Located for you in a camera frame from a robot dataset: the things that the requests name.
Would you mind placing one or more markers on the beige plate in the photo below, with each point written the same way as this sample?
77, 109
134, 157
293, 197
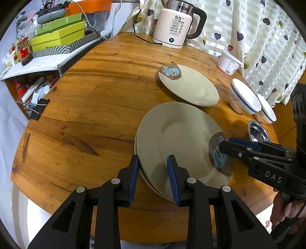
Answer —
191, 88
181, 134
153, 188

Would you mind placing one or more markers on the red bottle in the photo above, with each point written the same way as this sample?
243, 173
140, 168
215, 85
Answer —
20, 88

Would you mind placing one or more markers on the dark green box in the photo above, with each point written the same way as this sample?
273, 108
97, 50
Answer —
59, 22

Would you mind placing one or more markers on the steel bowl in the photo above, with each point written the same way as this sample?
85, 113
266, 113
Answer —
258, 131

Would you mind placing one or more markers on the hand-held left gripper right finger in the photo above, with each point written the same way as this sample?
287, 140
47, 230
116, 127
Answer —
172, 182

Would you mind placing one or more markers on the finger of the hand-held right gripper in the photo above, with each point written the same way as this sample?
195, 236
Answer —
246, 143
239, 154

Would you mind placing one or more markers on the orange box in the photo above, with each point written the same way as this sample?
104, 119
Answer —
90, 6

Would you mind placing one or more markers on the clear plastic container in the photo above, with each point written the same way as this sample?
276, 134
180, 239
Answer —
98, 20

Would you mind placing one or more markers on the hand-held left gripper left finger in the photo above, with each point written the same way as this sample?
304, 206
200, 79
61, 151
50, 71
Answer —
134, 177

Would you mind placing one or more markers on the heart print curtain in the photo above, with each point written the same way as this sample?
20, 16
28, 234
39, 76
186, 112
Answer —
263, 47

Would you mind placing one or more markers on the white shelf board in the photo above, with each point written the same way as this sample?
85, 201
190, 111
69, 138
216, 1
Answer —
35, 65

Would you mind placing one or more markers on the black box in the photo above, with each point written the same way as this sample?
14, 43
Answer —
39, 109

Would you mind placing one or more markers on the white bowl blue rim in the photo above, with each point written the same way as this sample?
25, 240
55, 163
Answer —
243, 95
266, 110

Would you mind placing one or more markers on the person's right hand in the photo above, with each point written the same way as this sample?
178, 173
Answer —
278, 210

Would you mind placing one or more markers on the red label jar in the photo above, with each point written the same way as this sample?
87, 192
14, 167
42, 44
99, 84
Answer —
26, 51

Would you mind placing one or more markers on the white plastic tub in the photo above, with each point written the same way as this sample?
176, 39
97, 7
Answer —
228, 63

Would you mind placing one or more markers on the cream electric kettle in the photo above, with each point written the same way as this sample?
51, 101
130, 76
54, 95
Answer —
172, 26

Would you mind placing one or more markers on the lime green box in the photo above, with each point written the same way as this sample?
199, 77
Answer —
57, 39

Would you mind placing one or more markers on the zigzag patterned box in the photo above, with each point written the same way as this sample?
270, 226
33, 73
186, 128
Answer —
59, 50

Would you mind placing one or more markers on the white power strip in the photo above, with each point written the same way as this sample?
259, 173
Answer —
32, 88

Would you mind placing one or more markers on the grey case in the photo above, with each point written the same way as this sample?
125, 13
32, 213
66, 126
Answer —
51, 16

